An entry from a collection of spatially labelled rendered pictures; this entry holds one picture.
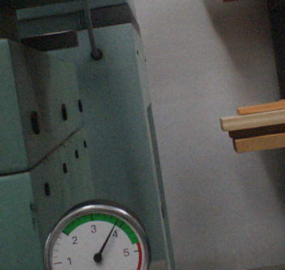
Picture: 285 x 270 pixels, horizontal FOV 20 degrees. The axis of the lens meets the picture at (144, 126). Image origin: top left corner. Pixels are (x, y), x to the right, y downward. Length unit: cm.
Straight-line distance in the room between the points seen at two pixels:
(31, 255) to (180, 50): 246
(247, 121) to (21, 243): 199
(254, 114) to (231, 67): 51
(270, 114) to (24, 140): 200
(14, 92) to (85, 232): 11
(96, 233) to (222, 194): 254
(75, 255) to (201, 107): 251
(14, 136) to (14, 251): 8
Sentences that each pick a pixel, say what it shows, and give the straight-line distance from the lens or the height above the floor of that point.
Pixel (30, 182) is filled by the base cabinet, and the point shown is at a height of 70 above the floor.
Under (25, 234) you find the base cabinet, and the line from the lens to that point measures 54.
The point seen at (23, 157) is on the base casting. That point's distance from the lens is 53.
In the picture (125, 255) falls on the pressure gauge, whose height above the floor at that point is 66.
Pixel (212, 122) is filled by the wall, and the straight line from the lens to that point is 297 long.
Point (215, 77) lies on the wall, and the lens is 297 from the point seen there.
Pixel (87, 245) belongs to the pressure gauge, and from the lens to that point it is 47.
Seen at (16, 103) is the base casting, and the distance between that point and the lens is 53.
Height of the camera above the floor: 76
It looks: 3 degrees down
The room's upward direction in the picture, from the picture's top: 9 degrees counter-clockwise
